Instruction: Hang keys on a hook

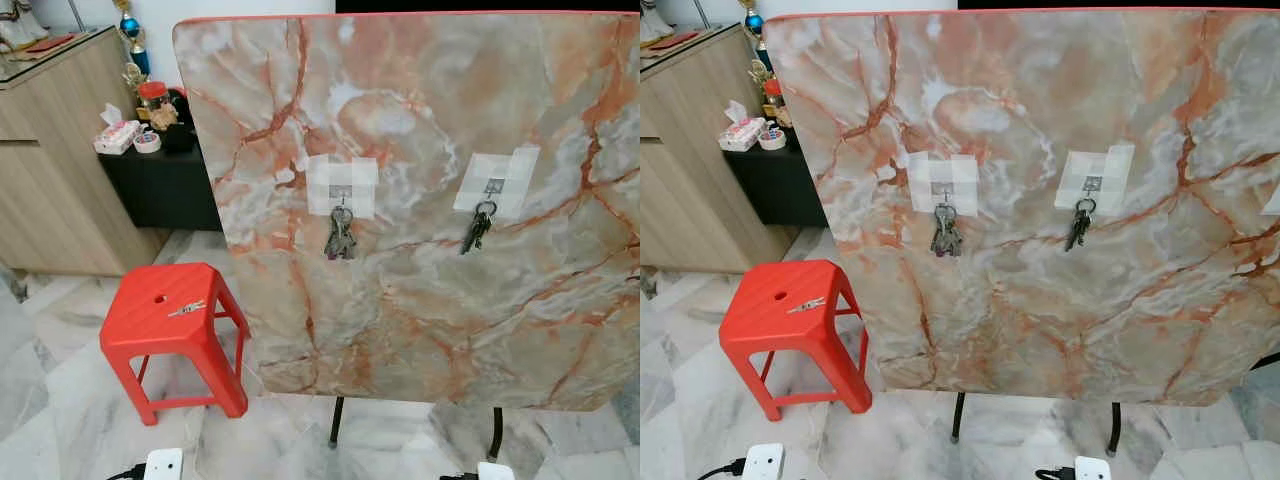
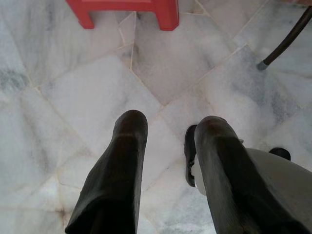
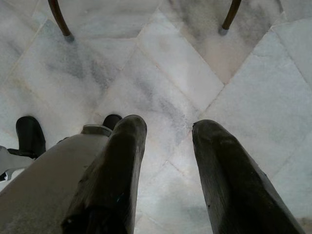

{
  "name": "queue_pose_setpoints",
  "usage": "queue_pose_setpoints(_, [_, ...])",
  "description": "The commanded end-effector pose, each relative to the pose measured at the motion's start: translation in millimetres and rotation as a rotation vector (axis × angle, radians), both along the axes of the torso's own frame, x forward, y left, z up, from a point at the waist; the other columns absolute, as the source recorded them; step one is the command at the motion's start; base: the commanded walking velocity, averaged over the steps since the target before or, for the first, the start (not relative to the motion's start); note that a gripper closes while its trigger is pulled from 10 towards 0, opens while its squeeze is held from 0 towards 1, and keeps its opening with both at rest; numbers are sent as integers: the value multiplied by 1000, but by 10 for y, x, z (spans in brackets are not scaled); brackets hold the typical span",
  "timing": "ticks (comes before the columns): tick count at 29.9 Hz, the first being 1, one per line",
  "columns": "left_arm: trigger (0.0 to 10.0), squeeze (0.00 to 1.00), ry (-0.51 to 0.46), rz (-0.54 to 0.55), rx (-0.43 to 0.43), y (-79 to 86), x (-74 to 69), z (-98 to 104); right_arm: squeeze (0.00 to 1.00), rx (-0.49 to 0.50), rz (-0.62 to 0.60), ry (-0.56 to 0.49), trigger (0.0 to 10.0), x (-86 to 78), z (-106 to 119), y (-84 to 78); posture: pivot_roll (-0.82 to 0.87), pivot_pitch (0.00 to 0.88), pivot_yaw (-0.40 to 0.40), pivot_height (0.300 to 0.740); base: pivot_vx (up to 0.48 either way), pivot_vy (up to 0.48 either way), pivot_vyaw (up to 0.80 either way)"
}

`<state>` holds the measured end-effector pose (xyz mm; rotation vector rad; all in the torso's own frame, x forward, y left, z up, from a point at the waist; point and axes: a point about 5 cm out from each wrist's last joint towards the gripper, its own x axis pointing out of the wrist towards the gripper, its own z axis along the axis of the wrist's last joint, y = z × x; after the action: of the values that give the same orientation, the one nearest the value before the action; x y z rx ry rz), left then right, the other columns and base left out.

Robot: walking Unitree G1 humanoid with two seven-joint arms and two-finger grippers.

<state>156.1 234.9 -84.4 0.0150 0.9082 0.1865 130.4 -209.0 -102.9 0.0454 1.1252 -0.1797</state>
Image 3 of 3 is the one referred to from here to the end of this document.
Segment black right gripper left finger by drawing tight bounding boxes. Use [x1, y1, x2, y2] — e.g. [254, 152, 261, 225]
[60, 114, 148, 234]

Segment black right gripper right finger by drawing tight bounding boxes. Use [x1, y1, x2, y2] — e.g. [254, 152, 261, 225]
[192, 119, 307, 234]

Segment black robot right foot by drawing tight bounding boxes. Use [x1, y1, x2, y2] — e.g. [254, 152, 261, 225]
[102, 114, 123, 130]

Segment black robot foot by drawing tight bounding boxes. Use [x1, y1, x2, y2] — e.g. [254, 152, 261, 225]
[16, 116, 46, 158]
[102, 114, 123, 130]

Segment black robot left foot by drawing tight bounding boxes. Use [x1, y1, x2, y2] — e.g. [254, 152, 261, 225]
[16, 116, 46, 158]

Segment grey robot left leg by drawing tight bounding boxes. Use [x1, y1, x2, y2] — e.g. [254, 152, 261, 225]
[0, 145, 35, 183]

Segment dark brown curved furniture leg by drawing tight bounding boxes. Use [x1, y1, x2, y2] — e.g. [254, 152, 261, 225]
[218, 0, 242, 35]
[47, 0, 75, 42]

